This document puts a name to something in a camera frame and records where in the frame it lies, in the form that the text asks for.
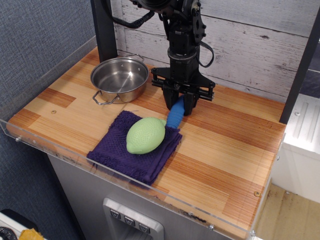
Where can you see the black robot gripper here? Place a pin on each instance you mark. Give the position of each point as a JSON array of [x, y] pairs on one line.
[[183, 76]]

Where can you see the blue handled metal spoon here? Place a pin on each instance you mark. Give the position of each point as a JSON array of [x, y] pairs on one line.
[[176, 114]]

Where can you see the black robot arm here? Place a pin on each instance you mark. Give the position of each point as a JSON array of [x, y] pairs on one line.
[[184, 30]]

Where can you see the yellow object at corner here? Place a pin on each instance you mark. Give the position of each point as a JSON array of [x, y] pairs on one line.
[[30, 234]]

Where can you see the green toy lemon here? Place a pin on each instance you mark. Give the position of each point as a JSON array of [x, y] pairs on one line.
[[145, 135]]

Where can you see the stainless steel pot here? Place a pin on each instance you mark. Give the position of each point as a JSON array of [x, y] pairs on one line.
[[120, 80]]

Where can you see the purple folded towel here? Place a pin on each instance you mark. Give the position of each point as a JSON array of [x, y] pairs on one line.
[[111, 150]]

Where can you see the grey dispenser button panel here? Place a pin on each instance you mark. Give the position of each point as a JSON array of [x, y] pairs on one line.
[[127, 224]]

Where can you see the white ribbed side counter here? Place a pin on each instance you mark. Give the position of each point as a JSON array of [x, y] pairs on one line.
[[297, 166]]

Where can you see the clear acrylic table guard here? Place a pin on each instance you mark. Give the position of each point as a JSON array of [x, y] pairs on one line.
[[212, 185]]

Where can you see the black left vertical post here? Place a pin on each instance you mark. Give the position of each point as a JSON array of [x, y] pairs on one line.
[[104, 30]]

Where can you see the black vertical post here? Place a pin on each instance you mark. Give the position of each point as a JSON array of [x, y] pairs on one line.
[[104, 30], [303, 67]]

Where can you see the black right vertical post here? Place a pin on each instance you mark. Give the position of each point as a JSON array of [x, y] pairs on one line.
[[303, 67]]

